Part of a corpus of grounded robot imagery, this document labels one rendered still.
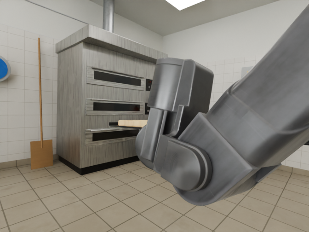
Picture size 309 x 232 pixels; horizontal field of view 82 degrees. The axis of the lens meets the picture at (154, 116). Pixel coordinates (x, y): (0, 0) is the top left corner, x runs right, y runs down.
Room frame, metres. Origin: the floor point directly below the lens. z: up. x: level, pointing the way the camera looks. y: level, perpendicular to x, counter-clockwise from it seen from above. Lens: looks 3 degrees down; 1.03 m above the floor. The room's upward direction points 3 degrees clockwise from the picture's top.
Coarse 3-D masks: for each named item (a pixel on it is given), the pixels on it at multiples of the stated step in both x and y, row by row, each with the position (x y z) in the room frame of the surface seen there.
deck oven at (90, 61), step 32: (96, 32) 2.32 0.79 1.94; (64, 64) 2.85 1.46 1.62; (96, 64) 2.57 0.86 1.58; (128, 64) 2.99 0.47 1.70; (64, 96) 2.83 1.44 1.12; (96, 96) 2.58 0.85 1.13; (128, 96) 3.00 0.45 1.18; (64, 128) 2.82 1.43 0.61; (96, 128) 2.59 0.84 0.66; (128, 128) 2.94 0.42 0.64; (64, 160) 2.90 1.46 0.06; (96, 160) 2.60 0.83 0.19; (128, 160) 3.09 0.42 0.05
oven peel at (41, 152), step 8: (40, 72) 2.84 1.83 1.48; (40, 80) 2.83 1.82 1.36; (40, 88) 2.81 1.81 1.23; (40, 96) 2.80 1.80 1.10; (40, 104) 2.78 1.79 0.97; (40, 112) 2.77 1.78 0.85; (40, 120) 2.76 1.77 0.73; (40, 128) 2.75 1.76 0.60; (40, 136) 2.74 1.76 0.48; (32, 144) 2.65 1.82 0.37; (40, 144) 2.72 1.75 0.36; (48, 144) 2.80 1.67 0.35; (32, 152) 2.63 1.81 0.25; (40, 152) 2.71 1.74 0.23; (48, 152) 2.79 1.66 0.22; (32, 160) 2.62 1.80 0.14; (40, 160) 2.70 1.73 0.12; (48, 160) 2.77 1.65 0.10; (32, 168) 2.61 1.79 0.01
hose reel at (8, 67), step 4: (0, 56) 2.48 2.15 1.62; (0, 60) 2.47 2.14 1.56; (4, 60) 2.51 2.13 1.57; (0, 64) 2.47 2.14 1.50; (4, 64) 2.50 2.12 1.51; (8, 64) 2.54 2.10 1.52; (0, 68) 2.47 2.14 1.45; (4, 68) 2.50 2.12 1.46; (8, 68) 2.54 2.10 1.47; (0, 72) 2.47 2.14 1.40; (4, 72) 2.50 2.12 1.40; (8, 72) 2.54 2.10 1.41; (0, 76) 2.47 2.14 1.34; (4, 76) 2.51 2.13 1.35; (8, 76) 2.55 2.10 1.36; (0, 80) 2.48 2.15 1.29; (4, 80) 2.51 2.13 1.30
